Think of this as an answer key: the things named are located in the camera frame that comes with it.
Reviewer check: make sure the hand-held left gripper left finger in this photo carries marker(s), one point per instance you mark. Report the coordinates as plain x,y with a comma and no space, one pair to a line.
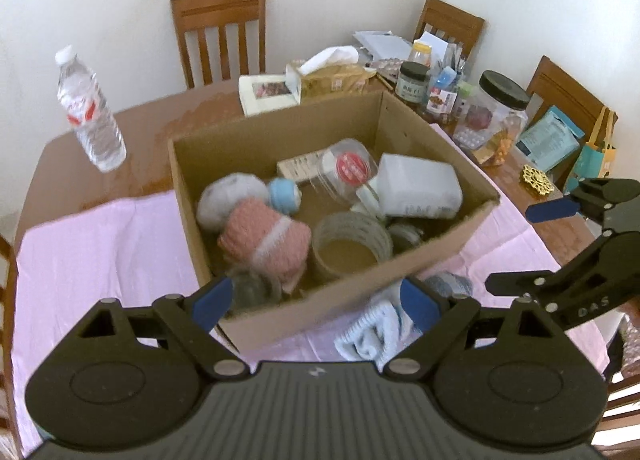
210,305

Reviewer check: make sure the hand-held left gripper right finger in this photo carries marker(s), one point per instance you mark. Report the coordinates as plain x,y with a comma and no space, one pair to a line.
420,305

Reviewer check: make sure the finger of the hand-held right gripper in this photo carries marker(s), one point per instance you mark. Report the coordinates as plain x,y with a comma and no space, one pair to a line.
525,282
552,210

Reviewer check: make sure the grey-blue sock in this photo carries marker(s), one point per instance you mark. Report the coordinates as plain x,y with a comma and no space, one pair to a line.
452,285

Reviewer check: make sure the small clear jar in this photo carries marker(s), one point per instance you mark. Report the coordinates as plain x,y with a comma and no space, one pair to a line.
255,290

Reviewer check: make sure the white sock with blue band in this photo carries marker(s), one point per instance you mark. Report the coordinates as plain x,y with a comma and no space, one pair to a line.
230,197
370,327

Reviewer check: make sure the pink sock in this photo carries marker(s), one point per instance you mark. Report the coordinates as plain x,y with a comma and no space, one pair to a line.
260,237

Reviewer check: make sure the clear tape roll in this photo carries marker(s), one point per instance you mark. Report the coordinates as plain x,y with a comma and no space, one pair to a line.
350,240

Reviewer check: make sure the green and white small box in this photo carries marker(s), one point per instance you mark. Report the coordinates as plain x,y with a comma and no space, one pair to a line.
367,197

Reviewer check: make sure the white mask packet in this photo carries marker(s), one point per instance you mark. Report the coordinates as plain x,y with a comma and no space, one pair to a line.
420,185

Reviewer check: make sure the blue and white toy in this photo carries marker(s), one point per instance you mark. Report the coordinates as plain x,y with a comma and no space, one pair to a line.
284,195

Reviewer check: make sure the clear jar with brown contents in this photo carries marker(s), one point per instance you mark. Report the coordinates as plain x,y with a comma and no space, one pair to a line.
350,167

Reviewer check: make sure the pink and white carton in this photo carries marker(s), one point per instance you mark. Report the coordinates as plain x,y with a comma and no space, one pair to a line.
300,164

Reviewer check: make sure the cardboard box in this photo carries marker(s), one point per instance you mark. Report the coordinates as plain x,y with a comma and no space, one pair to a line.
300,125

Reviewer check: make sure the wooden desktop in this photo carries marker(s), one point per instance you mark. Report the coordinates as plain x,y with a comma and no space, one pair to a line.
150,135

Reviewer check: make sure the gold ornate coaster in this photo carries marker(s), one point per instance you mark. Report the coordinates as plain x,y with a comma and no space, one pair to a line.
539,182

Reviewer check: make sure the teal and yellow gift bag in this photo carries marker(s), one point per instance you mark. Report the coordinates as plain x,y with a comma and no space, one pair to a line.
595,160

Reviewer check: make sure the brown patterned cloth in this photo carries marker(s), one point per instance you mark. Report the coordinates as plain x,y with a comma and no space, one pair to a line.
631,345

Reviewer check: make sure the blue packets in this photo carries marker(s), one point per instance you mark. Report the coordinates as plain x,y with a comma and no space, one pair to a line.
547,140

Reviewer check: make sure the orange pill blister pack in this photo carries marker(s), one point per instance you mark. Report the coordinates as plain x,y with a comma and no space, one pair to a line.
497,150

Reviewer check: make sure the silver pill blister pack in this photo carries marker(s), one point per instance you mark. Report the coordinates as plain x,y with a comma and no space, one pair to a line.
470,139

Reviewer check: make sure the large clear jar black lid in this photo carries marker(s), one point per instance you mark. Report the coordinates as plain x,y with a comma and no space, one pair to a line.
495,110

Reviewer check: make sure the wooden chair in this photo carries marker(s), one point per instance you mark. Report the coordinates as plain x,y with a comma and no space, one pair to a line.
450,15
625,405
220,12
570,90
7,340

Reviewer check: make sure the pink cloth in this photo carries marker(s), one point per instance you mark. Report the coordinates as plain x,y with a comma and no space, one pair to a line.
100,250

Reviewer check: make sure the green-cap bottle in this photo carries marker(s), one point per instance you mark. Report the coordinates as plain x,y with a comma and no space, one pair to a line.
462,100

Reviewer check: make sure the clear jar with pens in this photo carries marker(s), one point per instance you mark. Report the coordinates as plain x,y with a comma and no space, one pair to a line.
442,97

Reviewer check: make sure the dark-lid glass jar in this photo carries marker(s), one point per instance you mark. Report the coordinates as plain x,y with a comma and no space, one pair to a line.
412,85

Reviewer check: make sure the yellow-lid bottle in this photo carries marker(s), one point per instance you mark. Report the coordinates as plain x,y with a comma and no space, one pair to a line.
421,54

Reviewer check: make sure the pink pill blister sheets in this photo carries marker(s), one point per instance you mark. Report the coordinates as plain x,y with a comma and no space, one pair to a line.
390,65

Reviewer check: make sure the white book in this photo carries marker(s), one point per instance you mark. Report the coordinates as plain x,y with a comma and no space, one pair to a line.
265,92

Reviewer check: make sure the plastic water bottle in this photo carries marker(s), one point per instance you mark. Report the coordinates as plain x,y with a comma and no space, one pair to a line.
92,115

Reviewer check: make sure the white papers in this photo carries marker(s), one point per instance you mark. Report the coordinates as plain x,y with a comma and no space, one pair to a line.
385,42

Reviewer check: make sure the gold tissue box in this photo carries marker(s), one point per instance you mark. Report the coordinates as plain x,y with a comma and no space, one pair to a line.
330,77

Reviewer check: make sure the wooden chair back centre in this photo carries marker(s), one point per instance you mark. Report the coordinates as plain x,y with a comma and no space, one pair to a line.
220,12

